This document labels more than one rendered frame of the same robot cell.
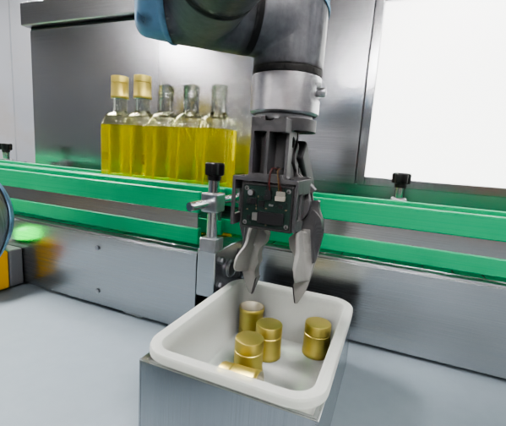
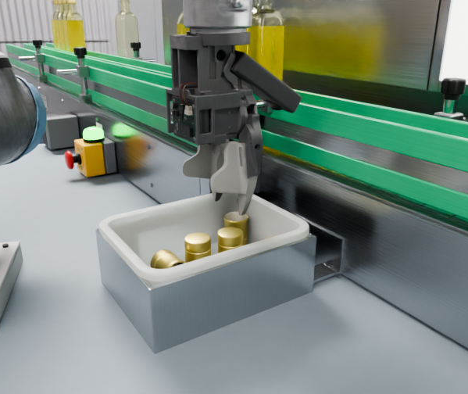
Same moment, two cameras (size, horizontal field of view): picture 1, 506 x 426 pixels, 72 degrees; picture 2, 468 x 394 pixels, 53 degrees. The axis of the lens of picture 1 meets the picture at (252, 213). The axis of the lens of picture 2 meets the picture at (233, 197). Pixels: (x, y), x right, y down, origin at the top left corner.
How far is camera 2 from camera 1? 0.37 m
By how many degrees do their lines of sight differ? 35
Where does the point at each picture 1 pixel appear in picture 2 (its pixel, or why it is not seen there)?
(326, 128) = (398, 14)
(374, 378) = (323, 309)
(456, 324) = (437, 278)
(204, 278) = (204, 184)
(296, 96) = (203, 12)
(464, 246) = (463, 184)
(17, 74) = not seen: outside the picture
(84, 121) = not seen: hidden behind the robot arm
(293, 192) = (195, 106)
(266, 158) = (179, 74)
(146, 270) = (173, 170)
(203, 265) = not seen: hidden behind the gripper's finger
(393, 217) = (391, 138)
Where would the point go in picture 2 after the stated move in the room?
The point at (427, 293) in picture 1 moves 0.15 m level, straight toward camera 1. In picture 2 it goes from (411, 236) to (298, 265)
